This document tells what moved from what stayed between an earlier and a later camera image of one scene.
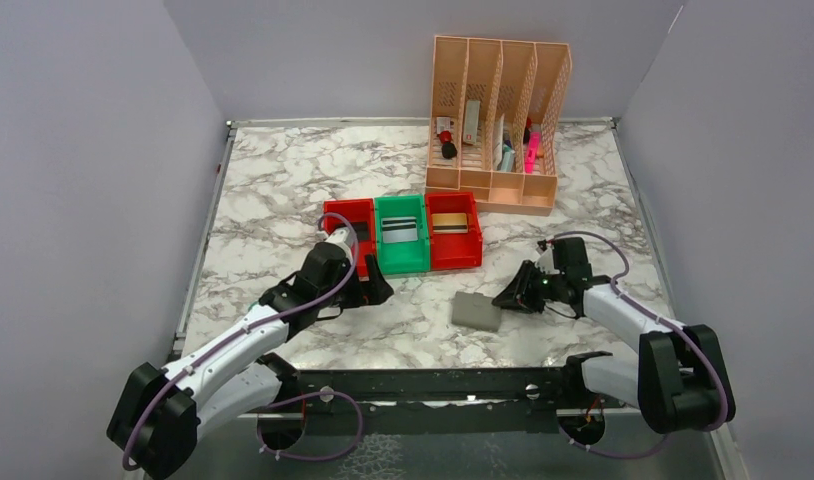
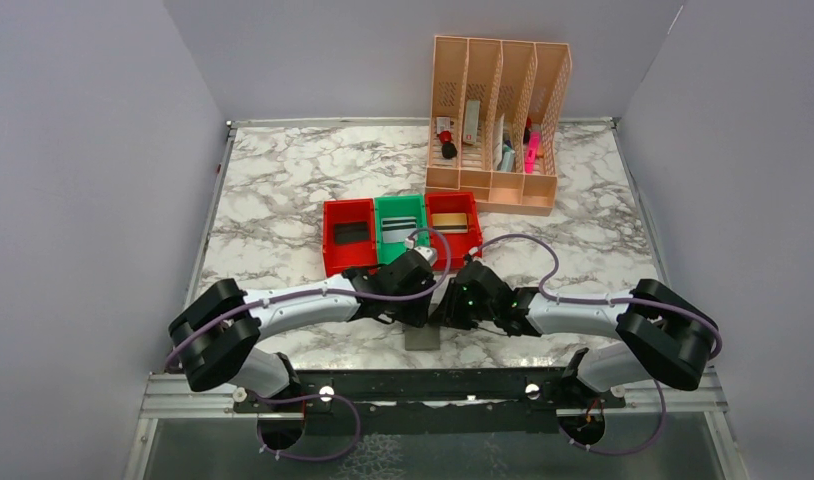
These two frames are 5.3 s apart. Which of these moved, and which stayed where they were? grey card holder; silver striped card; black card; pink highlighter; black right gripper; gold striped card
Moved: black right gripper; grey card holder
Stayed: black card; gold striped card; silver striped card; pink highlighter
